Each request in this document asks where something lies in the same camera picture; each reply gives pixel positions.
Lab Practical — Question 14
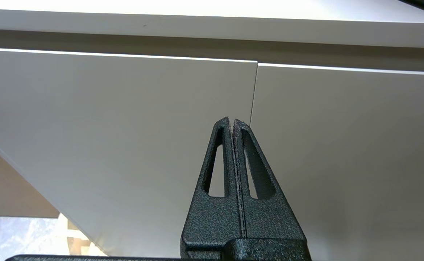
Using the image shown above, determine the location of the white sideboard cabinet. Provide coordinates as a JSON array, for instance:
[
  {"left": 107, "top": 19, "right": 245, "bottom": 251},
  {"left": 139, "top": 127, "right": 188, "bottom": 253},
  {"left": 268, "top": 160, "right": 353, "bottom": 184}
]
[{"left": 0, "top": 0, "right": 424, "bottom": 261}]

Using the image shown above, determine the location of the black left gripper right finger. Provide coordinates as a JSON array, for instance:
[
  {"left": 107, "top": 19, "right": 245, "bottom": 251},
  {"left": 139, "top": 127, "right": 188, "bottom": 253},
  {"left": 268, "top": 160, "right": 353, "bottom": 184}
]
[{"left": 233, "top": 119, "right": 308, "bottom": 241}]

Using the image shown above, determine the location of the wide white cabinet door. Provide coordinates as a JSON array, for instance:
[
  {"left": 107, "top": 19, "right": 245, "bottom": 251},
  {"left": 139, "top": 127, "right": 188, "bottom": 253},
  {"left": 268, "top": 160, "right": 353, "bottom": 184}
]
[{"left": 0, "top": 47, "right": 258, "bottom": 261}]

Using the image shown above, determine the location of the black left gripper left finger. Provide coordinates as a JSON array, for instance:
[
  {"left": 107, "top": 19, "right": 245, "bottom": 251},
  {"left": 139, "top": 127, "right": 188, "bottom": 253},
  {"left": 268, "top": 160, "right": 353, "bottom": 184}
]
[{"left": 180, "top": 117, "right": 243, "bottom": 261}]

